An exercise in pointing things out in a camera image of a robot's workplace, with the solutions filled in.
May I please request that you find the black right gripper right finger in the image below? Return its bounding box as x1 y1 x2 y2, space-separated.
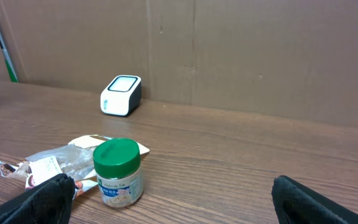
272 175 358 224

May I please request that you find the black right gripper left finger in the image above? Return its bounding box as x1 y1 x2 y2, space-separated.
0 174 75 224

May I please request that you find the beige brown snack bag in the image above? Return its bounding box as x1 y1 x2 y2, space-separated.
0 134 143 208

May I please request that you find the green lid jar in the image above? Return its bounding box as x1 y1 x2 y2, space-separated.
93 138 144 208

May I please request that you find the white barcode scanner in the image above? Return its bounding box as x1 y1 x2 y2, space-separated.
100 75 142 116

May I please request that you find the green white pole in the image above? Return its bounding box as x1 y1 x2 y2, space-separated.
0 30 19 83

